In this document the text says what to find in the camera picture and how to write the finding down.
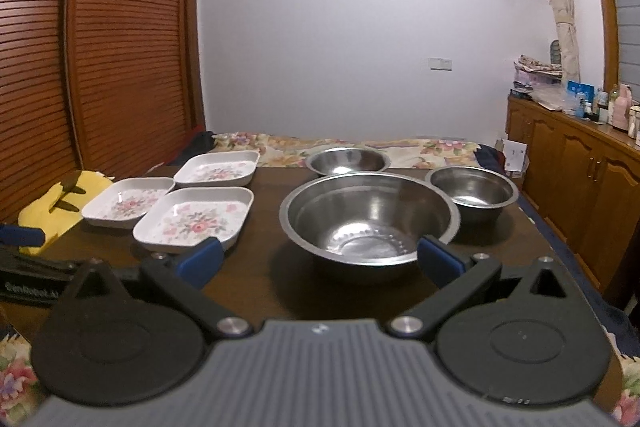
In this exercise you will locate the floral square plate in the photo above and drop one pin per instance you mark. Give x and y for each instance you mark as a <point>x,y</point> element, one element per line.
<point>234,168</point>
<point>184,218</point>
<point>125,202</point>

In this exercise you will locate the wooden louvered wardrobe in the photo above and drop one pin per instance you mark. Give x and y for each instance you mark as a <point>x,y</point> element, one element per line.
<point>102,85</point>

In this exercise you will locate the pink thermos jug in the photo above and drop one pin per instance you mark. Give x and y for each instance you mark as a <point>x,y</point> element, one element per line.
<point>622,104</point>

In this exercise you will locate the white wall switch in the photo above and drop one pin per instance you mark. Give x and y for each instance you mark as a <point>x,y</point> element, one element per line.
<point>438,63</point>

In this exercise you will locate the medium steel bowl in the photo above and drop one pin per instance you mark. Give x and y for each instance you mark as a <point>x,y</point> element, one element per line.
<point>480,194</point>

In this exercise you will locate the wooden sideboard cabinet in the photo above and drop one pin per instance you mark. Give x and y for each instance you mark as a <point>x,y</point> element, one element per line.
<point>583,180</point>

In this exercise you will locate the folded floral cloth pile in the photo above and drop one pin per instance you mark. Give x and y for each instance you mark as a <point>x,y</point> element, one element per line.
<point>529,71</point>

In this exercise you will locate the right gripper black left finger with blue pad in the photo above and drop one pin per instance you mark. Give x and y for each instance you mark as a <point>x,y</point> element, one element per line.
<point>108,341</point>

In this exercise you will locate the small steel bowl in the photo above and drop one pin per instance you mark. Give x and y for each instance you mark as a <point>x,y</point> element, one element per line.
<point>347,159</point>

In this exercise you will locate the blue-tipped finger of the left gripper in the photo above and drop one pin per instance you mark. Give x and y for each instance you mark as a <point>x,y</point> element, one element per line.
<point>16,236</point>

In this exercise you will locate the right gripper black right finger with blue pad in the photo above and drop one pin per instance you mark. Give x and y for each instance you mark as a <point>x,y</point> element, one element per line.
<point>514,336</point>

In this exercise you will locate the blue box on cabinet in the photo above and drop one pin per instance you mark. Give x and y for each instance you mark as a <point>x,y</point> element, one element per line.
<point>586,89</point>

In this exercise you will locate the white paper box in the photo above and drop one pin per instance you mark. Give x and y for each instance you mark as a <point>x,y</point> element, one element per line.
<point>515,155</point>

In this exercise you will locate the floral square plate front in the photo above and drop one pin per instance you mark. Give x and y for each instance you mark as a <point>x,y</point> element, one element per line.
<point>184,218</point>

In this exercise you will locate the large stainless steel bowl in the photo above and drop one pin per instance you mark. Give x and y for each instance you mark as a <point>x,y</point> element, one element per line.
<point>367,219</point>

